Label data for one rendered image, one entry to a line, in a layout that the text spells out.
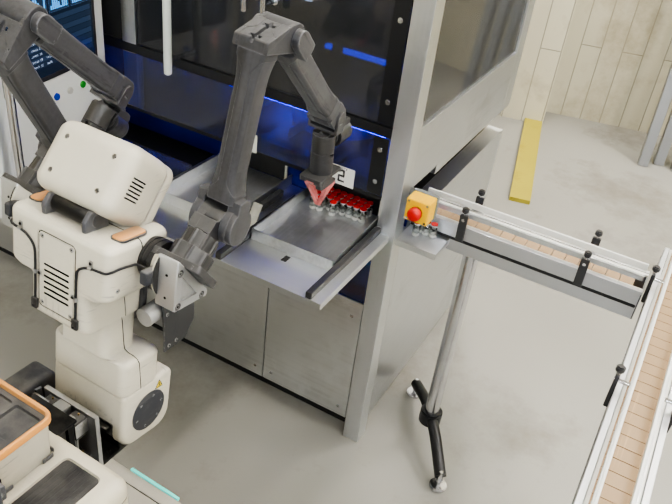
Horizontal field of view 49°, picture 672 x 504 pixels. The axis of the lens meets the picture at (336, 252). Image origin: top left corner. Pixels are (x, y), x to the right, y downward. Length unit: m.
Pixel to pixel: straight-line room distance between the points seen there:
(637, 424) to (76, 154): 1.27
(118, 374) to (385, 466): 1.27
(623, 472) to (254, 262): 1.04
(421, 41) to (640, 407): 1.01
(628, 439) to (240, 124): 1.02
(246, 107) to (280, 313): 1.28
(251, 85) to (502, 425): 1.92
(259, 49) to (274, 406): 1.73
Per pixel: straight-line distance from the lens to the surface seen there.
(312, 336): 2.55
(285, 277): 1.97
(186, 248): 1.45
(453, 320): 2.43
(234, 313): 2.72
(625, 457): 1.66
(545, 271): 2.19
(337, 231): 2.17
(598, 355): 3.45
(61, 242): 1.52
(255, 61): 1.39
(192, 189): 2.33
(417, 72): 1.97
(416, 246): 2.17
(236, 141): 1.43
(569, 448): 2.98
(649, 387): 1.85
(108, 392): 1.75
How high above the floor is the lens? 2.04
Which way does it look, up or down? 34 degrees down
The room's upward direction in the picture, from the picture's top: 7 degrees clockwise
